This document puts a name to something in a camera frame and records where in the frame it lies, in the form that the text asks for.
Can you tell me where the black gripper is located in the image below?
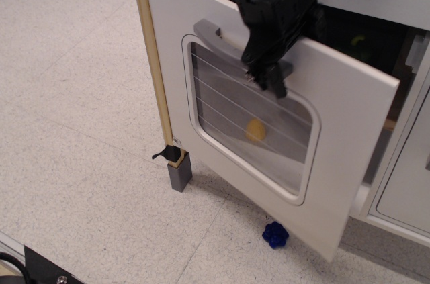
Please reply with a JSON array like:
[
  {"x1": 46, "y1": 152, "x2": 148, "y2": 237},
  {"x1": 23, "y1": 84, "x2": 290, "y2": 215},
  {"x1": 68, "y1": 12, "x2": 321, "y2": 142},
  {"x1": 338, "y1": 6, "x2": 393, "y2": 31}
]
[{"x1": 234, "y1": 0, "x2": 327, "y2": 99}]

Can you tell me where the white oven door with window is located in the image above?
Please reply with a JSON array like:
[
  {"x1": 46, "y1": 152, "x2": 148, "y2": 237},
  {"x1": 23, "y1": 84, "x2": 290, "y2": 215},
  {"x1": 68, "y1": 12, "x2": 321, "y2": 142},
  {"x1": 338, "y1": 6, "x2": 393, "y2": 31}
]
[{"x1": 149, "y1": 0, "x2": 399, "y2": 261}]

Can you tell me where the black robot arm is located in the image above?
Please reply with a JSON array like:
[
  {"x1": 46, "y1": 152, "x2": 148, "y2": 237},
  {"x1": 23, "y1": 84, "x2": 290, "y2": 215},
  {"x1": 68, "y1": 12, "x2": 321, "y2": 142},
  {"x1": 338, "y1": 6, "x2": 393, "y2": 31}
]
[{"x1": 234, "y1": 0, "x2": 327, "y2": 99}]

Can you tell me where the green toy bell pepper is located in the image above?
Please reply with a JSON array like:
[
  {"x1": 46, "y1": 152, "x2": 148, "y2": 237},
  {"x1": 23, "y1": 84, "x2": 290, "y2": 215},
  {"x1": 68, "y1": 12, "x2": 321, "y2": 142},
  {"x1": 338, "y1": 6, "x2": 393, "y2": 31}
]
[{"x1": 351, "y1": 34, "x2": 366, "y2": 47}]

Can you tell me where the yellow toy corn piece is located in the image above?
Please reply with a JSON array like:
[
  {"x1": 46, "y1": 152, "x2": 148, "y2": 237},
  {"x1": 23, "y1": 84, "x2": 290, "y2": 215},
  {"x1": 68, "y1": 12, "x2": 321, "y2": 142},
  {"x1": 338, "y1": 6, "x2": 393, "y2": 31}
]
[{"x1": 245, "y1": 118, "x2": 266, "y2": 142}]

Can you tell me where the white toy kitchen cabinet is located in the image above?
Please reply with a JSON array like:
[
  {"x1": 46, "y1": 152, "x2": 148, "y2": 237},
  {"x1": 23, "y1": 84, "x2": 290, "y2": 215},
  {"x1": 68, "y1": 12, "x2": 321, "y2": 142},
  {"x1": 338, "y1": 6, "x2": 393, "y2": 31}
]
[{"x1": 137, "y1": 0, "x2": 429, "y2": 246}]

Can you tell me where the black tape piece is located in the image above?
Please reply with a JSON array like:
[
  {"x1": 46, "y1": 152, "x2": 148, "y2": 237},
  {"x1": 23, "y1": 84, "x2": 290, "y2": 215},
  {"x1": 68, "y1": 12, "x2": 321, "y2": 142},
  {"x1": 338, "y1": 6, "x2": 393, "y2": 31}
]
[{"x1": 152, "y1": 145, "x2": 181, "y2": 163}]

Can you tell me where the grey cabinet foot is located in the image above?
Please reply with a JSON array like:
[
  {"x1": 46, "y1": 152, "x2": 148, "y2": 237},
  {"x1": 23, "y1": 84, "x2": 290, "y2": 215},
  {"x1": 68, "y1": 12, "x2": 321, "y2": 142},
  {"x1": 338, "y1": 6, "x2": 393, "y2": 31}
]
[{"x1": 167, "y1": 153, "x2": 193, "y2": 193}]

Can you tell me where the white cabinet drawer door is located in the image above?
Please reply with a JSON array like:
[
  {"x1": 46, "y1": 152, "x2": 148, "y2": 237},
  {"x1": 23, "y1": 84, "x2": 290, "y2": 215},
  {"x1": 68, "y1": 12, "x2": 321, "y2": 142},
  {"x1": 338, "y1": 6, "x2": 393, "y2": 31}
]
[{"x1": 368, "y1": 74, "x2": 429, "y2": 243}]

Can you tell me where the blue toy grape bunch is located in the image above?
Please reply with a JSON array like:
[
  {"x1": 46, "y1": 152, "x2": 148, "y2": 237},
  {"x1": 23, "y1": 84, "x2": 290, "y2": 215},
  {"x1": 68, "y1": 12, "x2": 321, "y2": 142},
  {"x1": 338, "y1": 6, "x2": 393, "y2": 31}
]
[{"x1": 262, "y1": 222, "x2": 290, "y2": 249}]

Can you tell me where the black base plate with screw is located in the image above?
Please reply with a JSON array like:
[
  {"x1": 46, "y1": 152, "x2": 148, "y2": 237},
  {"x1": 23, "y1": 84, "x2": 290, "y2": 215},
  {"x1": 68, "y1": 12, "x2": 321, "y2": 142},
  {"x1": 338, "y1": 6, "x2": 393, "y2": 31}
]
[{"x1": 24, "y1": 246, "x2": 83, "y2": 284}]

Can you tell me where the aluminium frame rail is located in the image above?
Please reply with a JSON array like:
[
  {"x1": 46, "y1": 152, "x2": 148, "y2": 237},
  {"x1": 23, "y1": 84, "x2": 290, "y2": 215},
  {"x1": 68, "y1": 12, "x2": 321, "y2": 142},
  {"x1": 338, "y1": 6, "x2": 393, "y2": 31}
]
[{"x1": 0, "y1": 232, "x2": 25, "y2": 276}]

